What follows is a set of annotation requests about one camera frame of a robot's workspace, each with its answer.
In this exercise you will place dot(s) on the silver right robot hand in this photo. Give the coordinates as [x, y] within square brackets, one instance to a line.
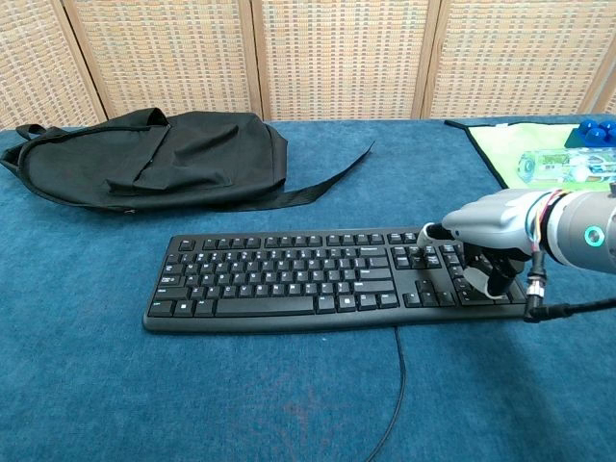
[491, 216]

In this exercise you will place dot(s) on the black computer keyboard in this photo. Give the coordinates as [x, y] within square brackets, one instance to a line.
[269, 284]

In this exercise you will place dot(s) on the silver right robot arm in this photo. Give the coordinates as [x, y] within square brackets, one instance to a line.
[582, 231]

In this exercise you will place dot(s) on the green cloth with black trim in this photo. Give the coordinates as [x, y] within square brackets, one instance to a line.
[500, 154]

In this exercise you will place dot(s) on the clear plastic bottle green label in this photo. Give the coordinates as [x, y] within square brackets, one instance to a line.
[563, 166]

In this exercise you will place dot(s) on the blue toy building block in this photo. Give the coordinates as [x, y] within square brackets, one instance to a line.
[594, 135]

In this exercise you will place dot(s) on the woven rattan folding screen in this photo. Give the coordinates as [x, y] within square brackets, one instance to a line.
[337, 58]

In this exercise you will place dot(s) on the black fabric backpack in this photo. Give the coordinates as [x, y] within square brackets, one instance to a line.
[144, 163]

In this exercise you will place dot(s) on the blue fabric tablecloth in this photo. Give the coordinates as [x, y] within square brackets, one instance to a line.
[144, 375]

